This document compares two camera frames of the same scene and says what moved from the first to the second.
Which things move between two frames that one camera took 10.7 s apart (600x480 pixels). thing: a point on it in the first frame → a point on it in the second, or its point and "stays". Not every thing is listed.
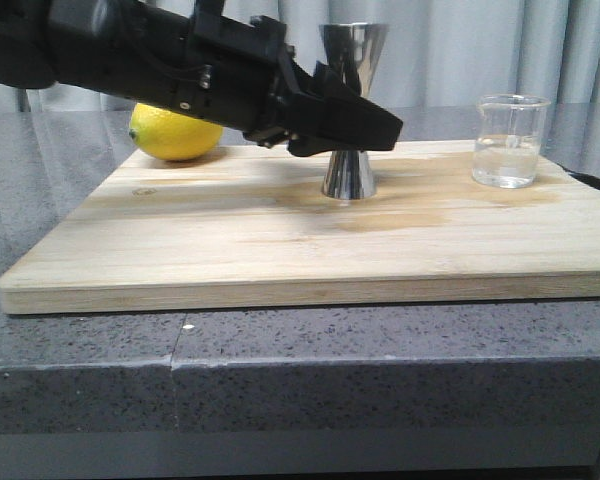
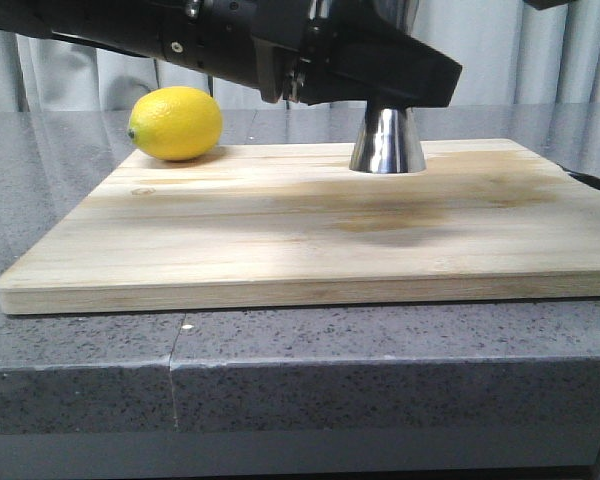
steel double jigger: x=354 y=49 → x=388 y=141
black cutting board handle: x=593 y=181 stays
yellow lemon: x=172 y=136 stays
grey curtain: x=440 y=54 stays
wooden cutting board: x=248 y=227 stays
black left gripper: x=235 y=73 → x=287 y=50
